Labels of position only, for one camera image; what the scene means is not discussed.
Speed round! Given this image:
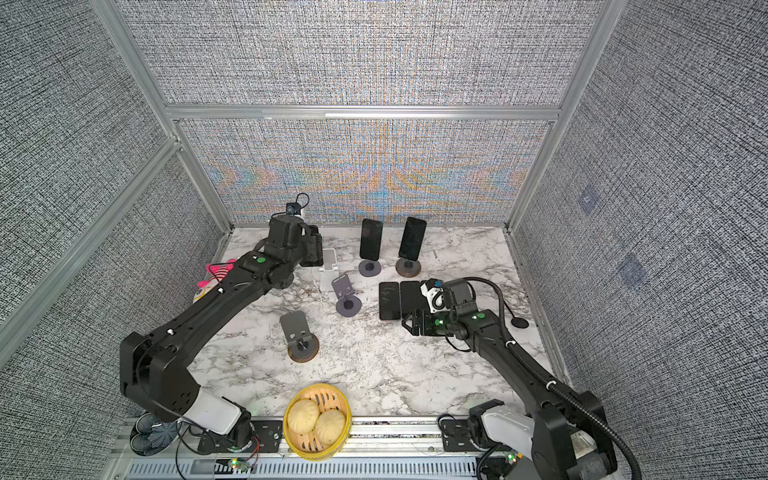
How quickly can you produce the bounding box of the black phone purple stand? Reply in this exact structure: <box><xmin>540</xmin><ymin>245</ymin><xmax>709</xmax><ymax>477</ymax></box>
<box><xmin>400</xmin><ymin>281</ymin><xmax>429</xmax><ymax>318</ymax></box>

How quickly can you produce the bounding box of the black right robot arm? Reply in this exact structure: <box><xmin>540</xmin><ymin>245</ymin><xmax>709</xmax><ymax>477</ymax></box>
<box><xmin>401</xmin><ymin>310</ymin><xmax>618</xmax><ymax>479</ymax></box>

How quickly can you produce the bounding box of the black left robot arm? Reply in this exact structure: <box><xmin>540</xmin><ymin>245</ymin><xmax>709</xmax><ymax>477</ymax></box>
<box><xmin>119</xmin><ymin>214</ymin><xmax>323</xmax><ymax>450</ymax></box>

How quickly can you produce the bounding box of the white phone stand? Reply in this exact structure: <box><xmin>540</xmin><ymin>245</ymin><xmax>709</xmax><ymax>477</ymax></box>
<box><xmin>318</xmin><ymin>248</ymin><xmax>339</xmax><ymax>292</ymax></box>

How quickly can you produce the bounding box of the back wooden base phone stand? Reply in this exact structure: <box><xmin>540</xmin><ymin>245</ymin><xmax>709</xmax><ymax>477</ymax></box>
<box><xmin>395</xmin><ymin>258</ymin><xmax>421</xmax><ymax>278</ymax></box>

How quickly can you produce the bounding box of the wooden base phone stand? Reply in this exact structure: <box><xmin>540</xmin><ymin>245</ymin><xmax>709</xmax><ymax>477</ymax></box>
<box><xmin>395</xmin><ymin>258</ymin><xmax>421</xmax><ymax>278</ymax></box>
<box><xmin>280</xmin><ymin>311</ymin><xmax>320</xmax><ymax>363</ymax></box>

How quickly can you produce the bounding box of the purple round phone stand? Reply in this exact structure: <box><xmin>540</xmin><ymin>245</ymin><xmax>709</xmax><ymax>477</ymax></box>
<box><xmin>331</xmin><ymin>275</ymin><xmax>362</xmax><ymax>318</ymax></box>

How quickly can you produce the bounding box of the black phone on wooden stand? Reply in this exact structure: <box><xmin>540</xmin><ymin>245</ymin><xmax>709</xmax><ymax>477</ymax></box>
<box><xmin>398</xmin><ymin>217</ymin><xmax>427</xmax><ymax>261</ymax></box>

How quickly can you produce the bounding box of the grey round phone stand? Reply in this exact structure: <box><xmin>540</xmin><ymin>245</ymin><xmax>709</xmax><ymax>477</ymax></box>
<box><xmin>358</xmin><ymin>259</ymin><xmax>382</xmax><ymax>278</ymax></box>

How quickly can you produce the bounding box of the black phone on grey stand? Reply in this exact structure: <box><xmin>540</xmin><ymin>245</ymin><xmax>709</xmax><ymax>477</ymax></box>
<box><xmin>359</xmin><ymin>218</ymin><xmax>383</xmax><ymax>261</ymax></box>

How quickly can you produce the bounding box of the dark far left phone stand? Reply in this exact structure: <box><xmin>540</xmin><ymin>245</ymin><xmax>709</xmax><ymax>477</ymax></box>
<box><xmin>503</xmin><ymin>301</ymin><xmax>529</xmax><ymax>329</ymax></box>

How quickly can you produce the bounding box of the front wooden base phone stand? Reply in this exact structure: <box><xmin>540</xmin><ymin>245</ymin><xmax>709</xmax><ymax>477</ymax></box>
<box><xmin>280</xmin><ymin>311</ymin><xmax>320</xmax><ymax>363</ymax></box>

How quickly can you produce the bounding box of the pink white plush toy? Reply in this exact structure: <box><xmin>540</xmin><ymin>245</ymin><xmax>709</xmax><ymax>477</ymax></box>
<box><xmin>193</xmin><ymin>258</ymin><xmax>236</xmax><ymax>302</ymax></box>

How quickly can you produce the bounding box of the right steamed bun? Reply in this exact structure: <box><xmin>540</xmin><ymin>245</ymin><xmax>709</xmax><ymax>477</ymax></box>
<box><xmin>314</xmin><ymin>409</ymin><xmax>346</xmax><ymax>447</ymax></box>

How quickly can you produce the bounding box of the steamed bun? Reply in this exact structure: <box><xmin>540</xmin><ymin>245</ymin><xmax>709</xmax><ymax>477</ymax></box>
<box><xmin>286</xmin><ymin>399</ymin><xmax>320</xmax><ymax>435</ymax></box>
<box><xmin>314</xmin><ymin>409</ymin><xmax>346</xmax><ymax>447</ymax></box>

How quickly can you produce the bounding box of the yellow bamboo steamer basket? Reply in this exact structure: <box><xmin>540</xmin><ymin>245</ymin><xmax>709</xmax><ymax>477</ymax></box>
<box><xmin>283</xmin><ymin>383</ymin><xmax>352</xmax><ymax>461</ymax></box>

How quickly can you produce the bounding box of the left steamed bun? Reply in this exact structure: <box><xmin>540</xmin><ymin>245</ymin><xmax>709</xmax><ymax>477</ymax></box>
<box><xmin>286</xmin><ymin>399</ymin><xmax>320</xmax><ymax>435</ymax></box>

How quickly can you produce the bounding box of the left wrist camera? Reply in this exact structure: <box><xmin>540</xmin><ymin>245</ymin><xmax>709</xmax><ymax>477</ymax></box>
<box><xmin>284</xmin><ymin>192</ymin><xmax>310</xmax><ymax>217</ymax></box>

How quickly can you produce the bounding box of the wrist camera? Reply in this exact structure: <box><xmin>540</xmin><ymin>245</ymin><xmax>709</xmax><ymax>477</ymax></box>
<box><xmin>419</xmin><ymin>279</ymin><xmax>476</xmax><ymax>313</ymax></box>
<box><xmin>284</xmin><ymin>192</ymin><xmax>310</xmax><ymax>217</ymax></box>

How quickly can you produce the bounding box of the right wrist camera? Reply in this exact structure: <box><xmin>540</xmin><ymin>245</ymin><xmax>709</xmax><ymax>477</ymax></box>
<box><xmin>419</xmin><ymin>279</ymin><xmax>476</xmax><ymax>313</ymax></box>

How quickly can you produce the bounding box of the aluminium front rail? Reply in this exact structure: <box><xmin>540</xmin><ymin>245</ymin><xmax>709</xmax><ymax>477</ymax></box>
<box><xmin>100</xmin><ymin>416</ymin><xmax>537</xmax><ymax>479</ymax></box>

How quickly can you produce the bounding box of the black corrugated cable conduit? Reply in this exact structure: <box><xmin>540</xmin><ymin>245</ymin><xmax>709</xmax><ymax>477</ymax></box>
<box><xmin>461</xmin><ymin>276</ymin><xmax>643</xmax><ymax>480</ymax></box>

